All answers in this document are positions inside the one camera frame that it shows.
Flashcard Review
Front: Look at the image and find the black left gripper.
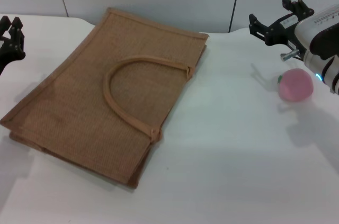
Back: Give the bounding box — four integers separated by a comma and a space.
0, 16, 26, 75

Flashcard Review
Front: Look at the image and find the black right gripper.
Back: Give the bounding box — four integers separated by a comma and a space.
248, 0, 315, 50

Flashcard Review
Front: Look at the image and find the pink peach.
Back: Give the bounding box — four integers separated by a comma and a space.
277, 68, 315, 102

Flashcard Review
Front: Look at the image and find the brown jute handbag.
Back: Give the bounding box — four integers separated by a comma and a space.
0, 6, 209, 190

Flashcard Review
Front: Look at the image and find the silver right gripper thumbscrew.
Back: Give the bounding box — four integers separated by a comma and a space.
280, 49, 300, 62

